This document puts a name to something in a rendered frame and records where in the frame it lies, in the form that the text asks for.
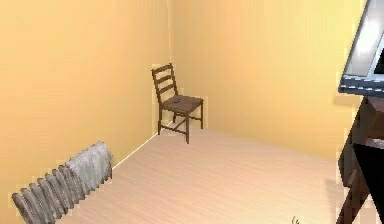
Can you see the brown wooden chair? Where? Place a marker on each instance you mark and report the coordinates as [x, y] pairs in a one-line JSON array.
[[182, 105]]

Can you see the small dark remote control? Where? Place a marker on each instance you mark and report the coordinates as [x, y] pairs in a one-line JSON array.
[[176, 100]]

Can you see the grey cloth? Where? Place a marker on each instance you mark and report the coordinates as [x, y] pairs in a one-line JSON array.
[[90, 165]]

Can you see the grey ribbed radiator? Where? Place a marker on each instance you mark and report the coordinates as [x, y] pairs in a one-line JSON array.
[[46, 196]]

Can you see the dark brown wooden table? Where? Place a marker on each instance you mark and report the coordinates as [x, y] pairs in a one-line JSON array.
[[363, 150]]

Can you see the grey television set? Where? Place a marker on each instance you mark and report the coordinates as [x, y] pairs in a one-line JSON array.
[[365, 50]]

